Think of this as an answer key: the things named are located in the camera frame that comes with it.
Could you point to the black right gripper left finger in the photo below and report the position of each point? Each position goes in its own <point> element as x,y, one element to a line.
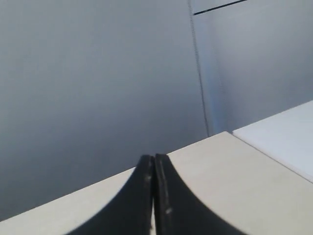
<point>129,212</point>

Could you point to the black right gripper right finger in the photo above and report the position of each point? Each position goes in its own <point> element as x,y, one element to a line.
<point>178,211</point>

